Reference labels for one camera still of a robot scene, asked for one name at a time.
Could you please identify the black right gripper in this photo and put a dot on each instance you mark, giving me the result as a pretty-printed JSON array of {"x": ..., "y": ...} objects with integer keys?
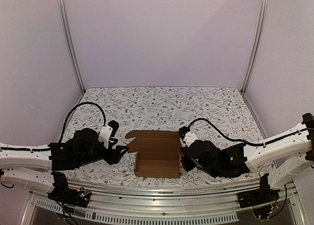
[{"x": 185, "y": 159}]

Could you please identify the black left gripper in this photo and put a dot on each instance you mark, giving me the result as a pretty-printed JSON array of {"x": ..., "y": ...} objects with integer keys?
[{"x": 114, "y": 154}]

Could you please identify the brown cardboard box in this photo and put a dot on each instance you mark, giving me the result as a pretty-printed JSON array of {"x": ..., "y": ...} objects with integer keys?
[{"x": 157, "y": 153}]

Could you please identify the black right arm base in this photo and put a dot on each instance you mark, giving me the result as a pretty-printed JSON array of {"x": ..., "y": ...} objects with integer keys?
[{"x": 263, "y": 200}]

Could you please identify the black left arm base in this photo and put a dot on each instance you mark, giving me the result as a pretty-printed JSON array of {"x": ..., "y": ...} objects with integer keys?
[{"x": 63, "y": 194}]

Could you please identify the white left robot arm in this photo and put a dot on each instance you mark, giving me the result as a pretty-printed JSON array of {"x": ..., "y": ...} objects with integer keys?
[{"x": 41, "y": 167}]

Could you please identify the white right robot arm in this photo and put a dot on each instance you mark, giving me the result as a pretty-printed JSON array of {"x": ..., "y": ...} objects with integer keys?
[{"x": 243, "y": 157}]

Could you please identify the floral patterned table mat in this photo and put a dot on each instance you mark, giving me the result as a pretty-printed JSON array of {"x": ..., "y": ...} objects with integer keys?
[{"x": 208, "y": 109}]

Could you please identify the aluminium front rail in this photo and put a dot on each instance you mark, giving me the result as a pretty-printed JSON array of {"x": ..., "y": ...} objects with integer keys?
[{"x": 200, "y": 205}]

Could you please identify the left aluminium frame post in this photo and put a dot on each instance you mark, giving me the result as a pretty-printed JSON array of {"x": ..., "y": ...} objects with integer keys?
[{"x": 70, "y": 45}]

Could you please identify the aluminium frame post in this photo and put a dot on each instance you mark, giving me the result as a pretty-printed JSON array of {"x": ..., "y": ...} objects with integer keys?
[
  {"x": 70, "y": 45},
  {"x": 256, "y": 45}
]

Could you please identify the right aluminium frame post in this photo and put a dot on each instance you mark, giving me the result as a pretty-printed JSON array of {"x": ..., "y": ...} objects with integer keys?
[{"x": 256, "y": 45}]

